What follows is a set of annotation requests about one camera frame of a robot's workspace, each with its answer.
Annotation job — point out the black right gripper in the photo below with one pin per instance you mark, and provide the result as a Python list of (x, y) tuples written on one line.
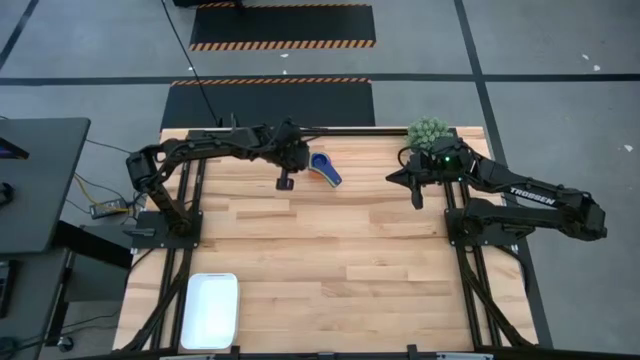
[(435, 167)]

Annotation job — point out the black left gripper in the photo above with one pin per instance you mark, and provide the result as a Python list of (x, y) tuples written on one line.
[(292, 150)]

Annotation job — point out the small dark blue measuring cup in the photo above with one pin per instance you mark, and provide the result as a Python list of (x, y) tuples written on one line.
[(332, 175)]

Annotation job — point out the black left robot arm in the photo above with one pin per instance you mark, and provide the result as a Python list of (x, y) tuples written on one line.
[(210, 145)]

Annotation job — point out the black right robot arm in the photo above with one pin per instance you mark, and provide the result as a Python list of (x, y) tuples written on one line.
[(530, 195)]

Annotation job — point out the white plastic basket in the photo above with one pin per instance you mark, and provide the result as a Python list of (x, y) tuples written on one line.
[(210, 310)]

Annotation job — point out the black hazard-striped floor mat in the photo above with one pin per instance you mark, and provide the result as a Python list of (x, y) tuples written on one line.
[(270, 105), (282, 22)]

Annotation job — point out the black power adapter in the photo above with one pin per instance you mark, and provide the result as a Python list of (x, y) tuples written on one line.
[(107, 208)]

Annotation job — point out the dark grey side cabinet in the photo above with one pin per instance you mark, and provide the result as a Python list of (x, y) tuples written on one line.
[(95, 280)]

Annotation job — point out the dark grey desk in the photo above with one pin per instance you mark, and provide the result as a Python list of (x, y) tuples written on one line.
[(45, 190)]

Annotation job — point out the black caster wheel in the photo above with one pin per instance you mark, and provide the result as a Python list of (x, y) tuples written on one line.
[(65, 344)]

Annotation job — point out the dark laptop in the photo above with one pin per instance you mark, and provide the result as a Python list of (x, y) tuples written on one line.
[(10, 150)]

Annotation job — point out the small black desk item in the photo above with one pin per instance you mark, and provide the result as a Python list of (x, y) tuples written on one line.
[(5, 195)]

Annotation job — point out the grey clamp post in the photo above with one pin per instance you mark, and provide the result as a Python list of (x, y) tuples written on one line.
[(233, 125)]

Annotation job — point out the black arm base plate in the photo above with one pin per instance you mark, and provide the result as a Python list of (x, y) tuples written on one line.
[(150, 235), (505, 235)]

